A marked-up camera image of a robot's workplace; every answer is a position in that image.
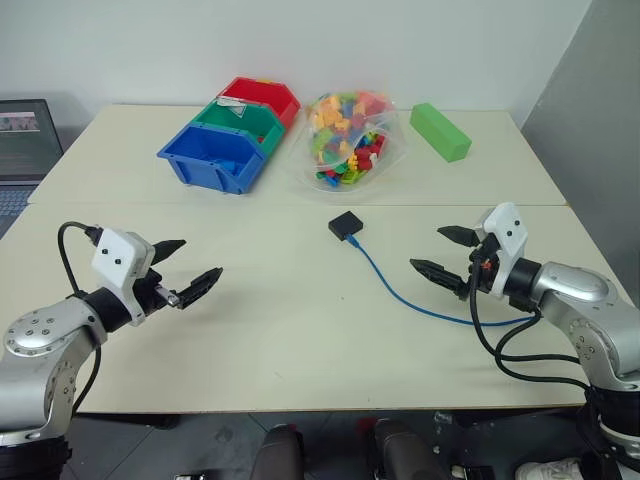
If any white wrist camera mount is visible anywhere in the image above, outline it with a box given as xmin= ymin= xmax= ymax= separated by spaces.
xmin=92 ymin=228 xmax=157 ymax=328
xmin=473 ymin=202 xmax=530 ymax=302

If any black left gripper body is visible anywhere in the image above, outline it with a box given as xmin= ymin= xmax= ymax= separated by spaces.
xmin=132 ymin=268 xmax=181 ymax=318

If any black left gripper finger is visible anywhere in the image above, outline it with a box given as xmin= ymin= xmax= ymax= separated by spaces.
xmin=176 ymin=266 xmax=225 ymax=313
xmin=151 ymin=238 xmax=188 ymax=267

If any green plastic storage bin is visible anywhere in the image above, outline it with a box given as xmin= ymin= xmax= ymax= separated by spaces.
xmin=190 ymin=99 xmax=288 ymax=159

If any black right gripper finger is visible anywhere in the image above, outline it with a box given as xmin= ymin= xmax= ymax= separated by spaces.
xmin=408 ymin=257 xmax=470 ymax=302
xmin=436 ymin=225 xmax=484 ymax=249

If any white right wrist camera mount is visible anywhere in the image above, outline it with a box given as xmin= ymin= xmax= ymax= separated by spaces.
xmin=473 ymin=202 xmax=530 ymax=302

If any small black box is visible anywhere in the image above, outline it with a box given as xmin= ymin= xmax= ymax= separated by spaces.
xmin=327 ymin=210 xmax=367 ymax=243

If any red plastic storage bin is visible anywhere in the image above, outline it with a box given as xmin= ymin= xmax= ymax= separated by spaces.
xmin=215 ymin=75 xmax=303 ymax=129

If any grey partition panel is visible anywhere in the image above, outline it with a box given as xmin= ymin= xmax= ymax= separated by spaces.
xmin=519 ymin=0 xmax=640 ymax=314

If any white shoe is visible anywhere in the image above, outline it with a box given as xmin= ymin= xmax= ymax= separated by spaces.
xmin=515 ymin=456 xmax=584 ymax=480

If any blue cable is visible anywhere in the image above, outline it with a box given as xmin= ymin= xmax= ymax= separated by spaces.
xmin=344 ymin=235 xmax=534 ymax=328

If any green rectangular block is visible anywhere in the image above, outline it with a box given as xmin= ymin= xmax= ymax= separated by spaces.
xmin=409 ymin=102 xmax=474 ymax=165

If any grey laptop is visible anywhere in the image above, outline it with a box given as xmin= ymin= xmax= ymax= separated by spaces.
xmin=0 ymin=98 xmax=66 ymax=227

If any clear bag of colourful bricks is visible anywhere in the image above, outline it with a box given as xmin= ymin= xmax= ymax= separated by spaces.
xmin=286 ymin=88 xmax=409 ymax=195

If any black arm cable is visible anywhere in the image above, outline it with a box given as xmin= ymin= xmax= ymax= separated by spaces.
xmin=56 ymin=221 xmax=104 ymax=417
xmin=466 ymin=252 xmax=594 ymax=402

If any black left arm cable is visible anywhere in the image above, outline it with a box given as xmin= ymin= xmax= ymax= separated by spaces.
xmin=56 ymin=221 xmax=104 ymax=417

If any small clear plastic bag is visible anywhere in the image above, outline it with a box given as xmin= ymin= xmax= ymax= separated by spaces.
xmin=215 ymin=95 xmax=249 ymax=119

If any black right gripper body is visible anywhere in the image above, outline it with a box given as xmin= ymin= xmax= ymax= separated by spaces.
xmin=467 ymin=231 xmax=503 ymax=297

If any blue plastic storage bin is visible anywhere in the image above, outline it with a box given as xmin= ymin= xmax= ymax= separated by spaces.
xmin=156 ymin=124 xmax=267 ymax=197

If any dark rounded shape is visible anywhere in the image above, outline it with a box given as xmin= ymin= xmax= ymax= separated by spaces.
xmin=366 ymin=418 xmax=452 ymax=480
xmin=249 ymin=423 xmax=307 ymax=480

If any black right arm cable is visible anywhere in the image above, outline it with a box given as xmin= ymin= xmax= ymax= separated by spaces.
xmin=466 ymin=252 xmax=594 ymax=402

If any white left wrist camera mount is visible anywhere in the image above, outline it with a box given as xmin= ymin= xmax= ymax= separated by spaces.
xmin=92 ymin=228 xmax=157 ymax=328

